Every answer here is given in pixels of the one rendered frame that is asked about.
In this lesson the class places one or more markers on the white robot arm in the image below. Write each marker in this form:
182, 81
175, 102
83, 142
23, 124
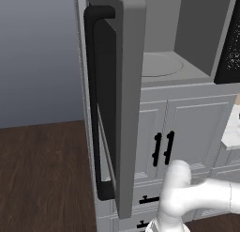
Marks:
178, 195

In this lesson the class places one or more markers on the narrow grey cupboard door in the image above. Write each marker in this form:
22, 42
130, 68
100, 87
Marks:
146, 123

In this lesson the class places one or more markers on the grey microwave door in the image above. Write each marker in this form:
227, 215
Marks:
132, 85

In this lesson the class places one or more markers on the wide grey cupboard door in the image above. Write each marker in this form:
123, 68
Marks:
200, 129

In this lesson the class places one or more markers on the grey microwave oven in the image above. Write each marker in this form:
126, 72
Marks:
193, 29

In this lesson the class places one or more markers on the round grey turntable plate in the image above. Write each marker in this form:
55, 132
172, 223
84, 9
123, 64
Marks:
159, 65

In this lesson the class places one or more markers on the tall grey cupboard unit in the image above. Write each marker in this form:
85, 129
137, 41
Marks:
82, 54

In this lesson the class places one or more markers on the grey drawer front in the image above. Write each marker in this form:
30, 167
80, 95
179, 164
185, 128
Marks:
131, 221
146, 190

